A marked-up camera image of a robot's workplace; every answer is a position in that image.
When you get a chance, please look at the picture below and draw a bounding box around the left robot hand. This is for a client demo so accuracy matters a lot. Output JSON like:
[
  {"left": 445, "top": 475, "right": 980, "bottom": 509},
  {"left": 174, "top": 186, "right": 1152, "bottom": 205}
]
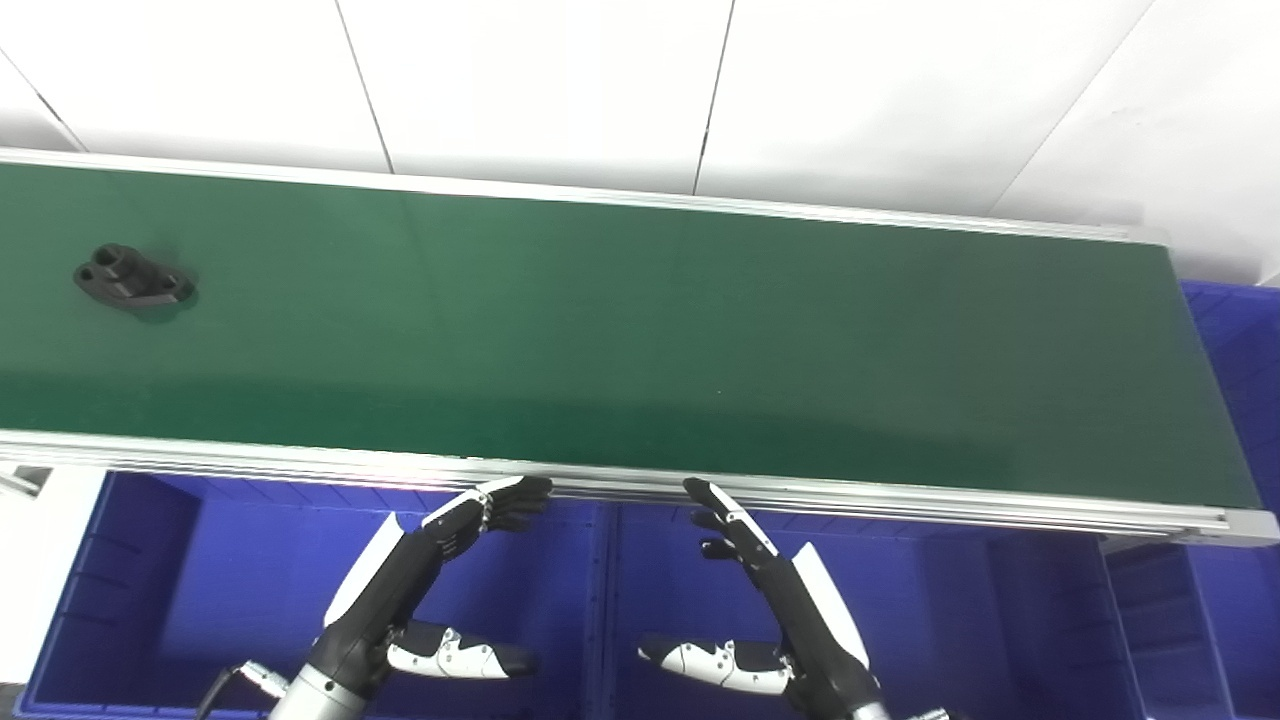
[{"left": 308, "top": 475, "right": 554, "bottom": 698}]

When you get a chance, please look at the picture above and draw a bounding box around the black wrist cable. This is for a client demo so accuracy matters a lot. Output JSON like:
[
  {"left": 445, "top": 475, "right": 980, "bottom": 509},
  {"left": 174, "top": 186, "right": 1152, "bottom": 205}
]
[{"left": 195, "top": 661, "right": 293, "bottom": 720}]

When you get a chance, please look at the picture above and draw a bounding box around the green conveyor belt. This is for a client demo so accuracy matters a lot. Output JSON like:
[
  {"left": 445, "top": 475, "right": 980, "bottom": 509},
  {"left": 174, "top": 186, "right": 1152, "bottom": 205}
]
[
  {"left": 0, "top": 163, "right": 1263, "bottom": 510},
  {"left": 0, "top": 148, "right": 1280, "bottom": 549}
]

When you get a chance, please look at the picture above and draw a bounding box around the blue plastic bin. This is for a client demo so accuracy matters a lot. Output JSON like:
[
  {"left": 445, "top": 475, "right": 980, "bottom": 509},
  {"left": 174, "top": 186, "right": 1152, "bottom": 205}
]
[
  {"left": 600, "top": 500, "right": 1113, "bottom": 720},
  {"left": 14, "top": 470, "right": 607, "bottom": 720},
  {"left": 1100, "top": 280, "right": 1280, "bottom": 720}
]

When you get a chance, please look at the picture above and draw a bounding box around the black flange part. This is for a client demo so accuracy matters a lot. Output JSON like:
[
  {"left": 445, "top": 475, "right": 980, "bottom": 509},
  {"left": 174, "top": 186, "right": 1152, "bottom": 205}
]
[{"left": 73, "top": 243, "right": 197, "bottom": 313}]

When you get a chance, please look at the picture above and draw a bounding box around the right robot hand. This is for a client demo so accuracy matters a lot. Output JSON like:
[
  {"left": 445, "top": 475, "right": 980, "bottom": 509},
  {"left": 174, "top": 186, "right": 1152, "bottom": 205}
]
[{"left": 638, "top": 477, "right": 883, "bottom": 720}]

